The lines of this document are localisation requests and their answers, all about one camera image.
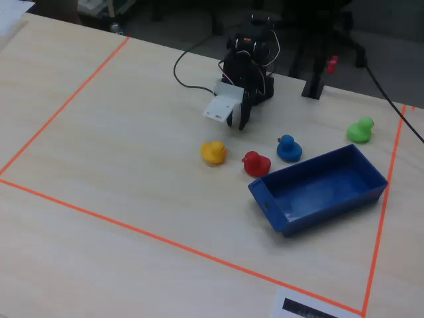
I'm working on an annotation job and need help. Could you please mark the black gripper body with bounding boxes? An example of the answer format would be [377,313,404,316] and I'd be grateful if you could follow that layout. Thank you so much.
[222,50,258,104]

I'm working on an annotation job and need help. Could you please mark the green rubber duck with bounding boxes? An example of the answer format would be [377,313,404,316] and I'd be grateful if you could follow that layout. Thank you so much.
[346,117,376,144]

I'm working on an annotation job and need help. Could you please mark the yellow rubber duck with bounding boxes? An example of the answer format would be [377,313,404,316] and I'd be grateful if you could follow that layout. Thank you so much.
[200,140,228,166]

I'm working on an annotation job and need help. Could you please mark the red rubber duck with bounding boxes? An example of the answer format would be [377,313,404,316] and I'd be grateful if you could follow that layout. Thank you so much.
[240,150,272,178]

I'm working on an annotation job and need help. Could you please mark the blue rubber duck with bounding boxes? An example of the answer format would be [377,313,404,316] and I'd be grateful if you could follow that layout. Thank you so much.
[276,134,303,163]

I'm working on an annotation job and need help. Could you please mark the blue plastic box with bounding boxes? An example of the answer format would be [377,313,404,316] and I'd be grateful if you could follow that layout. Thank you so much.
[248,143,389,239]

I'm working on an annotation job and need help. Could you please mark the black clamp stand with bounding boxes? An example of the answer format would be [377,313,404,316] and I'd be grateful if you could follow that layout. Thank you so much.
[301,34,328,100]

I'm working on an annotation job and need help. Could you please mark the black office chair base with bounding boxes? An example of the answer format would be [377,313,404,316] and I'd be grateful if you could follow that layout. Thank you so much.
[281,0,369,79]

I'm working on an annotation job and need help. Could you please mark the orange tape line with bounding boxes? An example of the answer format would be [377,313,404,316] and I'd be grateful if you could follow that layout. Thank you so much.
[362,104,407,317]
[0,36,131,176]
[0,178,364,315]

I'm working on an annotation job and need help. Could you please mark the gray metal pole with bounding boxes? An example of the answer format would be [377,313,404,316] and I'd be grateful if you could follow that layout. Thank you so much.
[363,63,424,144]

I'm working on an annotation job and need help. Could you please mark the wooden shelf unit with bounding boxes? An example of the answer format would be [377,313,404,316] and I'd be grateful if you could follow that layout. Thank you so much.
[78,0,135,21]

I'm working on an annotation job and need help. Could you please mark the white paper label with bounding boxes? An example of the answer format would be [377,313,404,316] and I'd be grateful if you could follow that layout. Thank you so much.
[269,287,362,318]

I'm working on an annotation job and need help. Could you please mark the white paper sheets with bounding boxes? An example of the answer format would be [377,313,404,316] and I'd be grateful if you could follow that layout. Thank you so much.
[0,0,36,36]

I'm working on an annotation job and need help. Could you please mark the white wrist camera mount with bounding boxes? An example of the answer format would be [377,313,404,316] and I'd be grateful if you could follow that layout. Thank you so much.
[202,79,245,125]

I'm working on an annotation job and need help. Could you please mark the thin white arm wires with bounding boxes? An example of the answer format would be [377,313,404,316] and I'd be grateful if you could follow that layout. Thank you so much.
[263,28,281,69]

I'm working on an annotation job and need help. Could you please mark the thin black camera cable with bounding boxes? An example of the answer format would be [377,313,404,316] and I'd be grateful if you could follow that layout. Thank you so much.
[172,35,220,94]

